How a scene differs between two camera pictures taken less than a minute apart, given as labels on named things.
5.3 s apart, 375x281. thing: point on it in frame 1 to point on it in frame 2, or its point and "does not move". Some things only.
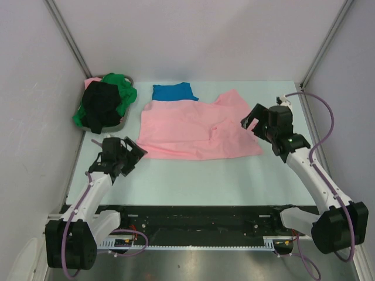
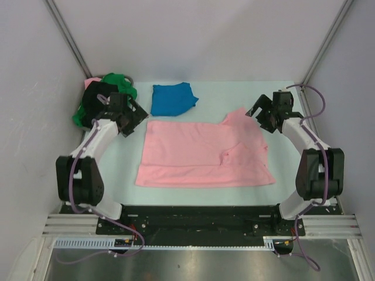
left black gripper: (137, 153) to (138, 115)
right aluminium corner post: (344, 11) does not move
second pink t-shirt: (88, 81) does not move
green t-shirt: (128, 91) does not move
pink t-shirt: (196, 130) to (231, 153)
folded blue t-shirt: (180, 92) does not move
